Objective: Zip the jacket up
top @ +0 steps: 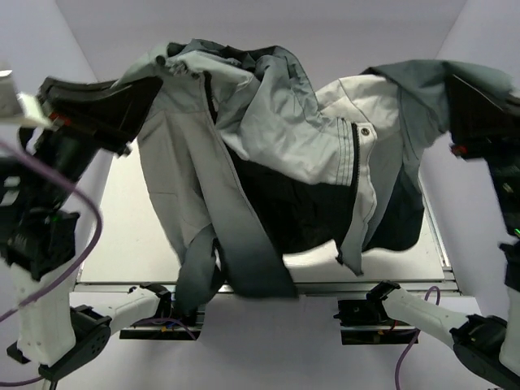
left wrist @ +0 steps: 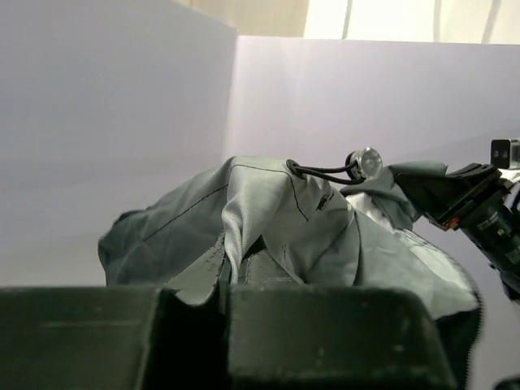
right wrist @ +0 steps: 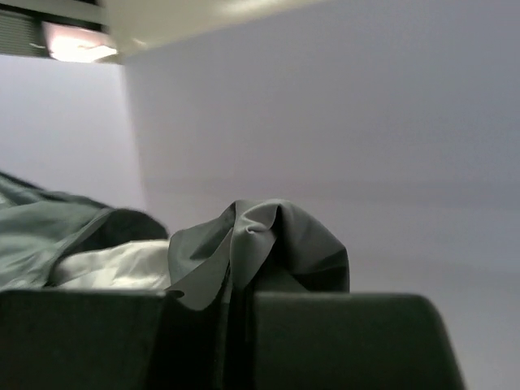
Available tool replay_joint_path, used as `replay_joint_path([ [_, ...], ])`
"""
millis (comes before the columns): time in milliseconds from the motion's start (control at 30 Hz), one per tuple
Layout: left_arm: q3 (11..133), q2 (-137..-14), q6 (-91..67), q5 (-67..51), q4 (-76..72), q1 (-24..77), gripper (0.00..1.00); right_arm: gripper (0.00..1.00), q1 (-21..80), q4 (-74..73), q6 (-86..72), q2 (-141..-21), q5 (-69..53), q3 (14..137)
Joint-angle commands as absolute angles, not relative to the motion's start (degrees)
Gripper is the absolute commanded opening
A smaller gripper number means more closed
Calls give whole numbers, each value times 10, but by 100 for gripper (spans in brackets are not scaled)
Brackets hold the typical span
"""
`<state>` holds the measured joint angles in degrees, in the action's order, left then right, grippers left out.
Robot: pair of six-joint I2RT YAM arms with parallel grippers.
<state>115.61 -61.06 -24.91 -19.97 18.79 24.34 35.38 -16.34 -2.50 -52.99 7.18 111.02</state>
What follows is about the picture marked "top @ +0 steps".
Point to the aluminium table rail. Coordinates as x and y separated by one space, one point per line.
448 286
435 231

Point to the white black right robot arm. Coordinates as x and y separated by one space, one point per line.
486 346

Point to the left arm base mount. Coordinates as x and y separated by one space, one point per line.
177 328

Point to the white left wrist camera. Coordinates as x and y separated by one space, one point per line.
19 108

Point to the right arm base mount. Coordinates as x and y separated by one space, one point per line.
364 323

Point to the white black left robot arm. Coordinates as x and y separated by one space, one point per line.
38 243

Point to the aluminium right table rail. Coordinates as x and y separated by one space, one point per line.
435 231

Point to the aluminium front table rail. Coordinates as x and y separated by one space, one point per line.
448 286

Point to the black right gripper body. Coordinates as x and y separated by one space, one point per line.
496 139

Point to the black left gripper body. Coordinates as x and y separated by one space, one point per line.
71 143

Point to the grey gradient zip jacket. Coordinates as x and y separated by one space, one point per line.
244 162

